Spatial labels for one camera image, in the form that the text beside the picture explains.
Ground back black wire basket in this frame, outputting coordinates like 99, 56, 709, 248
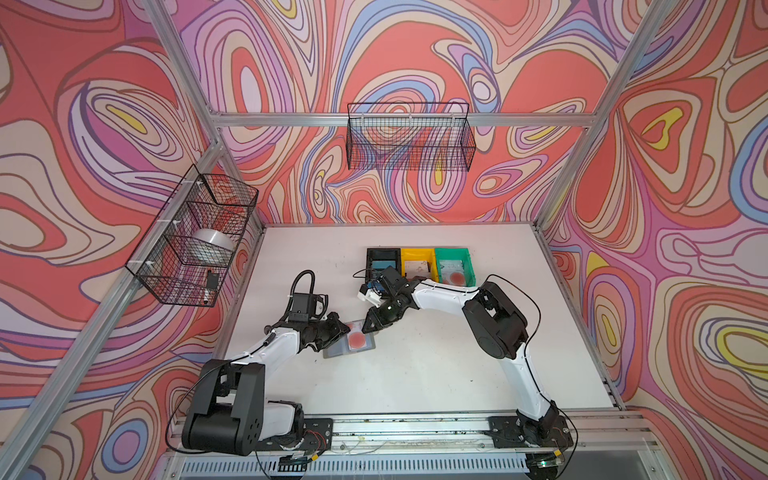
346, 100, 476, 172

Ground black wire basket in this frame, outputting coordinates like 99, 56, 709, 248
346, 100, 476, 172
125, 165, 259, 307

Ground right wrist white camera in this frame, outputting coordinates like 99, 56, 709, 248
357, 281, 390, 308

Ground aluminium front rail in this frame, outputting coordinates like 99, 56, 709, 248
257, 409, 661, 457

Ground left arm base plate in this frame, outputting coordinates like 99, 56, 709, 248
255, 417, 334, 455

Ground yellow plastic bin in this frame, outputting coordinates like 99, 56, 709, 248
401, 248, 438, 282

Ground small black device in basket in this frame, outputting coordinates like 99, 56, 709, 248
205, 270, 220, 295

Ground white card with red dot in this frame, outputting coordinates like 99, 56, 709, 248
347, 321, 375, 352

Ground left black wire basket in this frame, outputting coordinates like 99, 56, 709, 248
125, 165, 259, 307

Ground blue cards in black bin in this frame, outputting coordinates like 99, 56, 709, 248
367, 249, 401, 279

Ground card in green bin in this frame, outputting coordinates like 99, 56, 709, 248
439, 260, 467, 287

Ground white tape roll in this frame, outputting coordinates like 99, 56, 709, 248
193, 228, 235, 251

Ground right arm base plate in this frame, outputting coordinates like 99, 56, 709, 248
484, 416, 574, 450

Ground black plastic bin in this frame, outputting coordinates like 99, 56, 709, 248
365, 247, 403, 286

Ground green plastic bin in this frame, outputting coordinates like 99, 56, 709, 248
435, 248, 476, 287

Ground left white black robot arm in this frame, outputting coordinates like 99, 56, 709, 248
181, 269, 350, 456

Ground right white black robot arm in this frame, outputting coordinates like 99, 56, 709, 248
358, 267, 565, 446

